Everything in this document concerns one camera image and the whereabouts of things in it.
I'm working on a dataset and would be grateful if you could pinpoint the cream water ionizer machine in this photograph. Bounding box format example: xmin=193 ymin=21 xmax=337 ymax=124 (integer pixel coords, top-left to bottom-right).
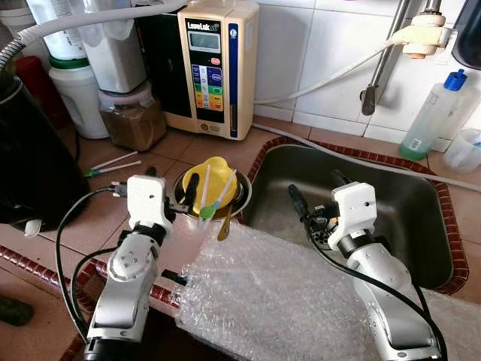
xmin=139 ymin=0 xmax=260 ymax=141

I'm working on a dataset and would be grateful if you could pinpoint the grey corrugated hose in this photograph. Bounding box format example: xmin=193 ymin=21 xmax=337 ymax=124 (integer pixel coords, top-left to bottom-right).
xmin=0 ymin=0 xmax=189 ymax=62

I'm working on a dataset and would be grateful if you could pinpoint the dark green object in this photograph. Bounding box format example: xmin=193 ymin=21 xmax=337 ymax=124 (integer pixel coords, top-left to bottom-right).
xmin=0 ymin=296 xmax=35 ymax=326

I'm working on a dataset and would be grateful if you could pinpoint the clear bubble wrap sheet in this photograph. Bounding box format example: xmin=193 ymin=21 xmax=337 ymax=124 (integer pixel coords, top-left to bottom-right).
xmin=174 ymin=222 xmax=481 ymax=361

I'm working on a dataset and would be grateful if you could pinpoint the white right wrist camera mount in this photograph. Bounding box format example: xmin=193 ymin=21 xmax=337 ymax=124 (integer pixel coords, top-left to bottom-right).
xmin=328 ymin=182 xmax=377 ymax=240

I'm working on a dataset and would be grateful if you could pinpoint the gold metal spoon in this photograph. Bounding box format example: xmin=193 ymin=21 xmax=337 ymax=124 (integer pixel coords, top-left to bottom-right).
xmin=217 ymin=202 xmax=234 ymax=242

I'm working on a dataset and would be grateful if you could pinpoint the cream faucet diverter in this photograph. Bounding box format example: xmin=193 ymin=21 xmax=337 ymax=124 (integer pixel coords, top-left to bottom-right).
xmin=391 ymin=23 xmax=456 ymax=59

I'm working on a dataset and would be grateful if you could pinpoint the white container with green lid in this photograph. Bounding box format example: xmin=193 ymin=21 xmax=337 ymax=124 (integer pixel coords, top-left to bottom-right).
xmin=49 ymin=57 xmax=110 ymax=140

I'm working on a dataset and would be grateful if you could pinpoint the small white tag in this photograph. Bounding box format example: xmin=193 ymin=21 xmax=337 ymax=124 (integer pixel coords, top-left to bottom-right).
xmin=23 ymin=218 xmax=43 ymax=238

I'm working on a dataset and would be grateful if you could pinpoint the dark hanging pan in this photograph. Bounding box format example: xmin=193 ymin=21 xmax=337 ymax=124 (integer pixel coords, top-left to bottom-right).
xmin=451 ymin=0 xmax=481 ymax=71

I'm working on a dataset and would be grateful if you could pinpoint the white plastic bottle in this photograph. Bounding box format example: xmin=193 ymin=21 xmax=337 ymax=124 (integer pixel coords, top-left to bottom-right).
xmin=26 ymin=0 xmax=88 ymax=61

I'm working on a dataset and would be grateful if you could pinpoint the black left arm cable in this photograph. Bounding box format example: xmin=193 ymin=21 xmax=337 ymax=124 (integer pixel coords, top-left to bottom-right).
xmin=56 ymin=187 xmax=132 ymax=341

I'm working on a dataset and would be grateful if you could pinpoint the red plastic container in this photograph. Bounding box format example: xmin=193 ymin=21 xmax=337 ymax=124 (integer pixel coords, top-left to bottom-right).
xmin=15 ymin=56 xmax=65 ymax=129

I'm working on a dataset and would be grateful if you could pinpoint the dish soap bottle blue cap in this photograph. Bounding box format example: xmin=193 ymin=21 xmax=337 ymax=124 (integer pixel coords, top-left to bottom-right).
xmin=398 ymin=69 xmax=468 ymax=162

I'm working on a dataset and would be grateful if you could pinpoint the white stick with green tip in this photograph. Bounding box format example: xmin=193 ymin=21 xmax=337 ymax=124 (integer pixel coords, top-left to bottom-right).
xmin=94 ymin=150 xmax=141 ymax=171
xmin=84 ymin=160 xmax=143 ymax=178

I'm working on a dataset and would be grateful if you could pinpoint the yellow plastic bowl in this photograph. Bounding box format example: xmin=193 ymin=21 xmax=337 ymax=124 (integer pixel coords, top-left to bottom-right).
xmin=183 ymin=156 xmax=238 ymax=215

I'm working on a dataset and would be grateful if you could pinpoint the metal wall faucet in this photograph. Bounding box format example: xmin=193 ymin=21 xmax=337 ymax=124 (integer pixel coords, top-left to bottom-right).
xmin=361 ymin=0 xmax=444 ymax=117

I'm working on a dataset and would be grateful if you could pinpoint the clear plastic measuring cup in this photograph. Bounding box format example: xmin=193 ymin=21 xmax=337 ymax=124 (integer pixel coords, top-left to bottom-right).
xmin=442 ymin=128 xmax=481 ymax=174

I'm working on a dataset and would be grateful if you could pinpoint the green plastic spoon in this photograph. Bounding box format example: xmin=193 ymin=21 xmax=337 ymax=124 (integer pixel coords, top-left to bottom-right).
xmin=198 ymin=169 xmax=238 ymax=221

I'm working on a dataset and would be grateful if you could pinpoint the white ionizer hose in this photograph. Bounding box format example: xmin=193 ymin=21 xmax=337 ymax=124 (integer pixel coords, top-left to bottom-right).
xmin=256 ymin=41 xmax=399 ymax=106

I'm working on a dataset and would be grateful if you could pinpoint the clear jar of brown powder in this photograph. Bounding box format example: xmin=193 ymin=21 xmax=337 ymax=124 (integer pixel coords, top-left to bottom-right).
xmin=98 ymin=83 xmax=168 ymax=151

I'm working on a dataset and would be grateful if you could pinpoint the stainless steel sink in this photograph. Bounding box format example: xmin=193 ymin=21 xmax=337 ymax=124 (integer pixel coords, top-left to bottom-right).
xmin=244 ymin=144 xmax=456 ymax=293

